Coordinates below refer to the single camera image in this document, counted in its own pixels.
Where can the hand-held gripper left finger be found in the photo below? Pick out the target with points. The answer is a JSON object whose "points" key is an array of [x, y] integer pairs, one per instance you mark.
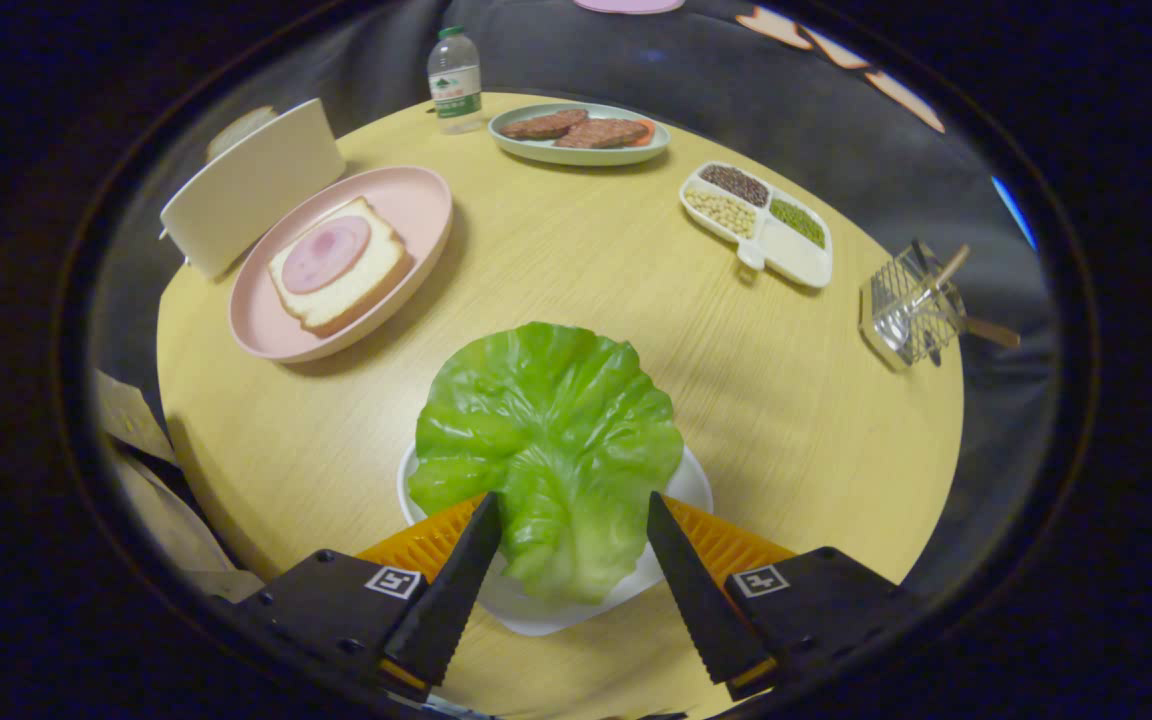
{"points": [[456, 600]]}

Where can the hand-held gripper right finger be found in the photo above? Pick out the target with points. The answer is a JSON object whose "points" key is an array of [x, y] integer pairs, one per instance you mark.
{"points": [[701, 600]]}

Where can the green lettuce leaf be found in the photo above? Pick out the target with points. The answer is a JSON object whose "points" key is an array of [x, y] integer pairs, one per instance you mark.
{"points": [[546, 430]]}

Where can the white plate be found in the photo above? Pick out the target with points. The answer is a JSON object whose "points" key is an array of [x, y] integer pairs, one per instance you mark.
{"points": [[556, 619]]}

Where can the tan paper sheet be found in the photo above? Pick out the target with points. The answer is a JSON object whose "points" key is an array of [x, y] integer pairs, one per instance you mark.
{"points": [[151, 500]]}

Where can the white bread slice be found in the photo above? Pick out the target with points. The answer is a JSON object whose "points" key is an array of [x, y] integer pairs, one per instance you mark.
{"points": [[356, 290]]}

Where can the white divided dish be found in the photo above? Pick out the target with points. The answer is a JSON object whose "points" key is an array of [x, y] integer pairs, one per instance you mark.
{"points": [[796, 260]]}

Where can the pink ham slice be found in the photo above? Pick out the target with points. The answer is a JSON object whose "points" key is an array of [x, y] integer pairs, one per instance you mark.
{"points": [[326, 255]]}

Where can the pile of yellow soybeans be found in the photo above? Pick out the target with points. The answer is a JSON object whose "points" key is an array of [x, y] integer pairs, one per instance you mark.
{"points": [[721, 212]]}

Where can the pile of green beans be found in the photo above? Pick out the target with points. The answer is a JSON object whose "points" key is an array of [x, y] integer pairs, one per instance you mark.
{"points": [[798, 222]]}

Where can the pink plate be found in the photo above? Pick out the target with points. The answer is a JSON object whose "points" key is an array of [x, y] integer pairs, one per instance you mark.
{"points": [[406, 200]]}

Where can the pile of dark beans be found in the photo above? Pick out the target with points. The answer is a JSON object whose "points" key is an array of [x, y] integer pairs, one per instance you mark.
{"points": [[734, 185]]}

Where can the white toaster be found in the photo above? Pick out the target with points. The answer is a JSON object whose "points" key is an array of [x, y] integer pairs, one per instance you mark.
{"points": [[256, 190]]}

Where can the light green plate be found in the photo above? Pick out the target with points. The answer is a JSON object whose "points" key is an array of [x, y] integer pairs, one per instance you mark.
{"points": [[576, 154]]}

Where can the orange food slice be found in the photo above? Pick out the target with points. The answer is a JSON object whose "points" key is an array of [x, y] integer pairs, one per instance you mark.
{"points": [[644, 132]]}

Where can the clear plastic water bottle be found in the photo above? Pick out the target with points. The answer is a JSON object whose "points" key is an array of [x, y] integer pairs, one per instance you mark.
{"points": [[456, 80]]}

